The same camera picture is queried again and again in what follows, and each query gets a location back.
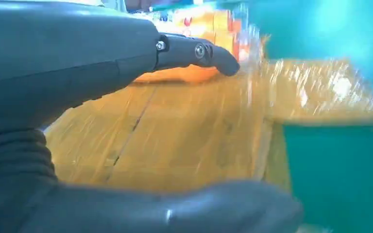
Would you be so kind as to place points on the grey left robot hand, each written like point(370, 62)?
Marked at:
point(61, 58)

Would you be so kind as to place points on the orange drink bottle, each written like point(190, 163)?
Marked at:
point(180, 74)

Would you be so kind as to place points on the yellow sheet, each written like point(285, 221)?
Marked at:
point(189, 135)

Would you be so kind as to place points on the green table mat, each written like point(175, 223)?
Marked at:
point(341, 177)

